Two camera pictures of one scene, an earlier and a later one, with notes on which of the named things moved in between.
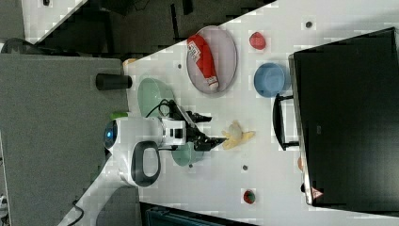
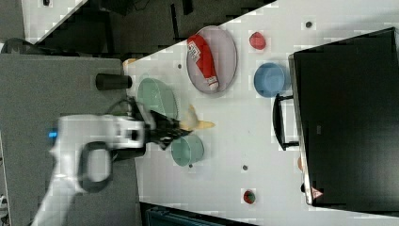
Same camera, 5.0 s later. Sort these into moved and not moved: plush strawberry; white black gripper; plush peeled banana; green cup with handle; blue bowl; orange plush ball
Moved: plush peeled banana; white black gripper
Not moved: plush strawberry; orange plush ball; blue bowl; green cup with handle
